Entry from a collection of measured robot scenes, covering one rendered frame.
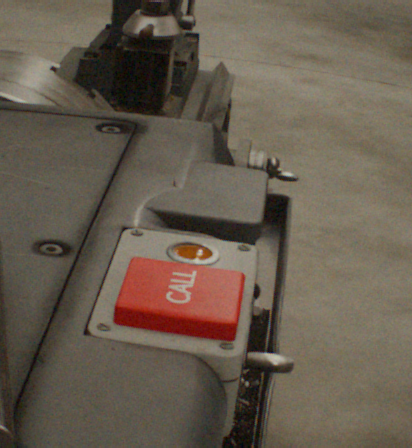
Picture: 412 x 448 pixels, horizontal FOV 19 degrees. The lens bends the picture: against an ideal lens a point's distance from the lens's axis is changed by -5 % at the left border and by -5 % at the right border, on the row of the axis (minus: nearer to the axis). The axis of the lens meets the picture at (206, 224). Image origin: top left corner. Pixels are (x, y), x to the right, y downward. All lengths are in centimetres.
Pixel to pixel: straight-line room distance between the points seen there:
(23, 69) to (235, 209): 37
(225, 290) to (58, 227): 12
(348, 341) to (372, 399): 32
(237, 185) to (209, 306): 20
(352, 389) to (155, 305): 253
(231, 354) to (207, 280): 6
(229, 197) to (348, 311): 275
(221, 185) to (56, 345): 24
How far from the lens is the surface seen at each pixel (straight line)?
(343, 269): 378
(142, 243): 72
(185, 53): 229
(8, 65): 110
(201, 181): 81
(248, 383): 201
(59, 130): 88
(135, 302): 63
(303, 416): 300
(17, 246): 70
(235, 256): 71
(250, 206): 78
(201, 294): 64
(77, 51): 252
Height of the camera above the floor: 155
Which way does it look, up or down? 23 degrees down
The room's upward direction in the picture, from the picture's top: 7 degrees clockwise
